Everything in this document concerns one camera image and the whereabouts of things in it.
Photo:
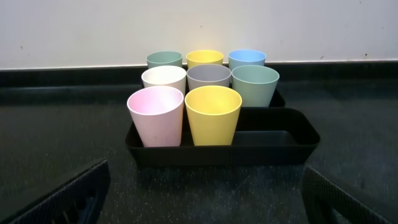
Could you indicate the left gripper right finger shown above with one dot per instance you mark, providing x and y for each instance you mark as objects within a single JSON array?
[{"x": 326, "y": 205}]

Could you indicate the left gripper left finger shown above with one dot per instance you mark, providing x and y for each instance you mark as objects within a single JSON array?
[{"x": 68, "y": 199}]

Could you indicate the pink cup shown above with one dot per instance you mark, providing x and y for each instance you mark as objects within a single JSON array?
[{"x": 155, "y": 124}]

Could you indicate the yellow cup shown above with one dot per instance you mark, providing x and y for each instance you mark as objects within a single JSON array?
[
  {"x": 213, "y": 124},
  {"x": 204, "y": 57}
]

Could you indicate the black tray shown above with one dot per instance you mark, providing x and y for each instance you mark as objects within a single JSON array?
[{"x": 264, "y": 149}]

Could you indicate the green cup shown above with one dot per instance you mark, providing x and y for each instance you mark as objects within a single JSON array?
[
  {"x": 164, "y": 59},
  {"x": 255, "y": 90}
]

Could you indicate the white cup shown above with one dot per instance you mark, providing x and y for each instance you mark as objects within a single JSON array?
[{"x": 163, "y": 77}]

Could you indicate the blue cup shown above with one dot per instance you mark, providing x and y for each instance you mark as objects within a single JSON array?
[{"x": 247, "y": 57}]

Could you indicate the grey cup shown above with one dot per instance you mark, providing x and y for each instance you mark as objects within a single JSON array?
[{"x": 208, "y": 76}]

